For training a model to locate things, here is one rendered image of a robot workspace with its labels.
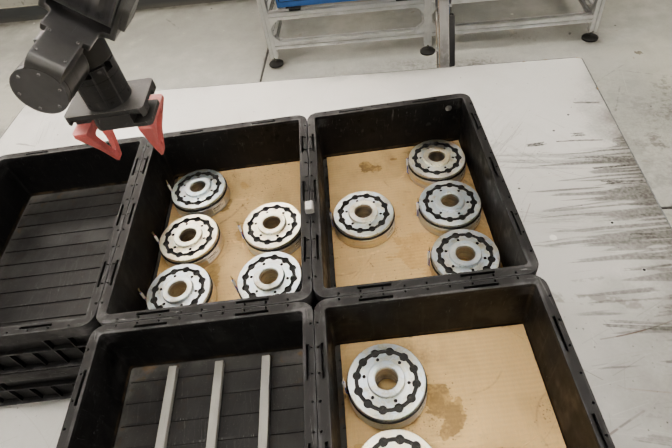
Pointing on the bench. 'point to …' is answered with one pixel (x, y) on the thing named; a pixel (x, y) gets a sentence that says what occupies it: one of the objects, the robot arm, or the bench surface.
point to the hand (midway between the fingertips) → (138, 150)
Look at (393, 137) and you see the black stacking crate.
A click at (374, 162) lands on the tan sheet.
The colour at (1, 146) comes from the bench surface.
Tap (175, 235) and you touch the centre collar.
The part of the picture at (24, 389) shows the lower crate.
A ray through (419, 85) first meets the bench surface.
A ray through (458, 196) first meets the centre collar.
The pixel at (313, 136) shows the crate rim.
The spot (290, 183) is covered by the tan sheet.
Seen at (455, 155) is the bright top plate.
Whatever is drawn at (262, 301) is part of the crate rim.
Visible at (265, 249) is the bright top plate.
